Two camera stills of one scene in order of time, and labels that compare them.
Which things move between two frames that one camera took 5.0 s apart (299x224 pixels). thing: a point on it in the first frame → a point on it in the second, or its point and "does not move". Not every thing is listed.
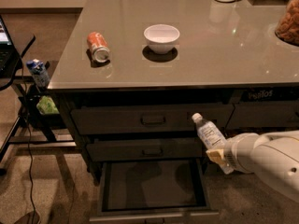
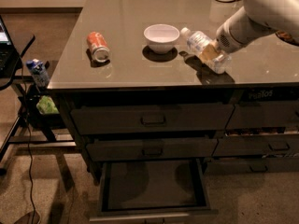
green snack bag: x=46 y=105 does not move
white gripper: x=237 y=153 → x=228 y=41
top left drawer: x=147 y=119 does not move
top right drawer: x=282 y=114 does not move
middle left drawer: x=144 y=149 does not move
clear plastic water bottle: x=212 y=137 → x=206 y=49
